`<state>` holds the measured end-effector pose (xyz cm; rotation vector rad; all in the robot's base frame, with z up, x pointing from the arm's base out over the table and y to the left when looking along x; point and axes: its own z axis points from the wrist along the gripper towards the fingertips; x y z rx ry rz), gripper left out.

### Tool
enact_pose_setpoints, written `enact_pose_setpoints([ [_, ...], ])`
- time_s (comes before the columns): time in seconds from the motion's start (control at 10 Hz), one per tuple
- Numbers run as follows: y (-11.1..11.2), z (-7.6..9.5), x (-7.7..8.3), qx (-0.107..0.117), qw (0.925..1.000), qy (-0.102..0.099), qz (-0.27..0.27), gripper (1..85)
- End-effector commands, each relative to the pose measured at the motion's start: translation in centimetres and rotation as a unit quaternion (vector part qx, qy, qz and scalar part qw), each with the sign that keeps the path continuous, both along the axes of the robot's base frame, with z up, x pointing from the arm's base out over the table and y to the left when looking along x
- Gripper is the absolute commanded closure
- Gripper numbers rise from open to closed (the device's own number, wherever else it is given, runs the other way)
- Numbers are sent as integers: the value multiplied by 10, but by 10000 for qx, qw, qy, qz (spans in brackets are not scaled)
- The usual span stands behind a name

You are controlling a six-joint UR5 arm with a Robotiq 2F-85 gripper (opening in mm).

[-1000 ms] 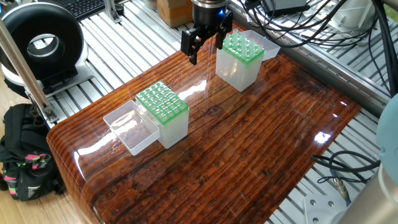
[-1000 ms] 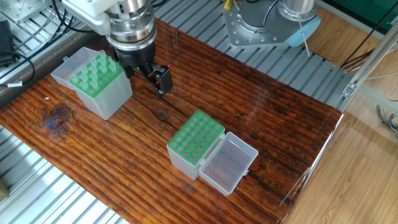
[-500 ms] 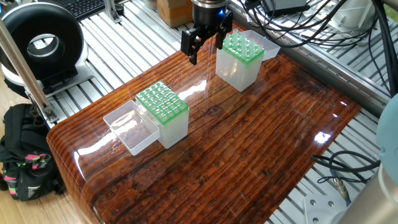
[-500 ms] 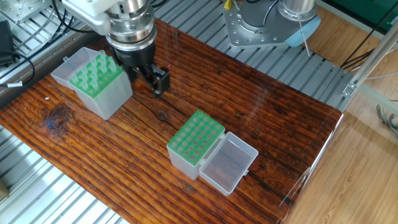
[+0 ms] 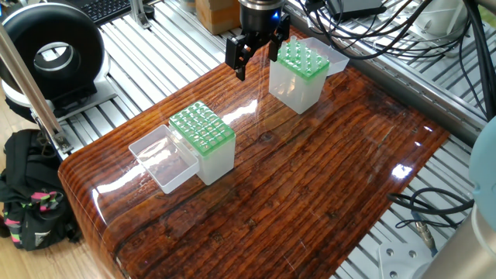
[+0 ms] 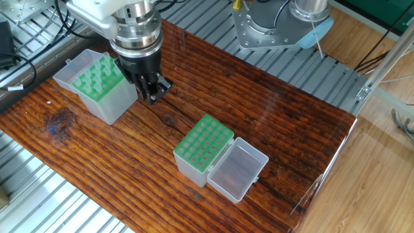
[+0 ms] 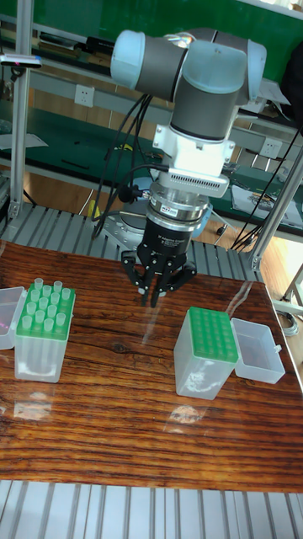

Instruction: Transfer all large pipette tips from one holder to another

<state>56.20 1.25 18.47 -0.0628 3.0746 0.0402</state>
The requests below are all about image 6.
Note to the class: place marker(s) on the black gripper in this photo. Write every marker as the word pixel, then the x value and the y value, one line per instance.
pixel 139 68

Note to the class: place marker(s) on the clear tip box with tips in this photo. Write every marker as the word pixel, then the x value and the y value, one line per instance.
pixel 110 107

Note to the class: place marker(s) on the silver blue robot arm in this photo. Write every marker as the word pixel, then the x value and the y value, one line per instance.
pixel 136 26

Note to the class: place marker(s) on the clear tip box green rack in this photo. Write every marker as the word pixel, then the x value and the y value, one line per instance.
pixel 194 169

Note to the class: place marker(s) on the glossy brown wooden board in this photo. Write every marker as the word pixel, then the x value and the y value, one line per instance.
pixel 259 116

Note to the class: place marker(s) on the silver robot mounting plate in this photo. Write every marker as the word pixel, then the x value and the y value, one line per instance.
pixel 249 32

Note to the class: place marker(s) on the black electronic box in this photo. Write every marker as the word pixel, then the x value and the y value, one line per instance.
pixel 5 42

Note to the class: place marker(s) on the aluminium frame post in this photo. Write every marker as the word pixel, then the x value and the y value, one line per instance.
pixel 381 71

